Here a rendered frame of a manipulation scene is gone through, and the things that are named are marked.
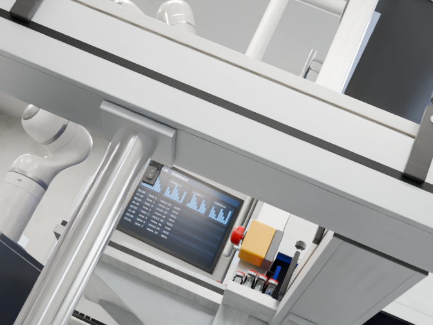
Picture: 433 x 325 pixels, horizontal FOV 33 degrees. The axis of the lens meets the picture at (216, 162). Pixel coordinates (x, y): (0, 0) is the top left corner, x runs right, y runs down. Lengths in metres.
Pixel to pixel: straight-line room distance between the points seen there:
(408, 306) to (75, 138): 1.06
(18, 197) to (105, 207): 1.27
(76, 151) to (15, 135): 5.93
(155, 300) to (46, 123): 0.68
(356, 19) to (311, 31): 2.60
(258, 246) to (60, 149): 0.84
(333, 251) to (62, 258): 0.36
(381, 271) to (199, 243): 1.75
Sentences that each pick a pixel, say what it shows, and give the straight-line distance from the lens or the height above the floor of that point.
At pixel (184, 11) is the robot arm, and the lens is 2.12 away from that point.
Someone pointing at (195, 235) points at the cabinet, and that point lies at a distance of 2.69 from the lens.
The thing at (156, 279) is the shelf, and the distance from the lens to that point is 1.63.
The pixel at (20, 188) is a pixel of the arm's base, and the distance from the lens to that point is 2.08.
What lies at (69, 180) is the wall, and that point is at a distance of 7.38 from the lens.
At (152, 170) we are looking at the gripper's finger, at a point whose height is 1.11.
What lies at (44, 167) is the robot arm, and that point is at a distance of 2.11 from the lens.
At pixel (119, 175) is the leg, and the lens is 0.82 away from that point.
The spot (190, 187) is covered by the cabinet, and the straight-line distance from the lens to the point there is 2.73.
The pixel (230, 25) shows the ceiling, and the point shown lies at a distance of 4.78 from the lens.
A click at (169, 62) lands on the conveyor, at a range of 0.84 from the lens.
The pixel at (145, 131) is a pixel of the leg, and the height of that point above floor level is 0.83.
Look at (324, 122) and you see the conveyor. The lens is 0.82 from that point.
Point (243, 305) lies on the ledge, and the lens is 1.53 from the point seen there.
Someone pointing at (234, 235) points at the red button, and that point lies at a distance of 1.55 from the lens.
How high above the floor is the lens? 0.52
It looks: 22 degrees up
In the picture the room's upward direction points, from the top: 25 degrees clockwise
